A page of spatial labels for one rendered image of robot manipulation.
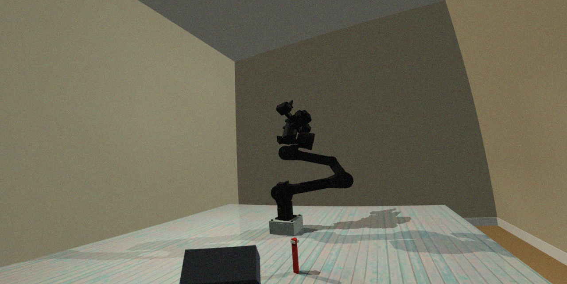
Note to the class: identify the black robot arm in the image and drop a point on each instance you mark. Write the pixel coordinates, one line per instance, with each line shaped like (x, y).
(283, 192)

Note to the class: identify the grey sloped panel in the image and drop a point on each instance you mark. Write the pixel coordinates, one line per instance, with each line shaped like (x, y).
(227, 265)

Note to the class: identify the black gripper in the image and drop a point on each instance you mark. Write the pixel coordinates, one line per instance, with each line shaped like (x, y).
(284, 109)

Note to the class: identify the red peg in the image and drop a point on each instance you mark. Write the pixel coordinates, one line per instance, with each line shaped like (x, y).
(294, 242)

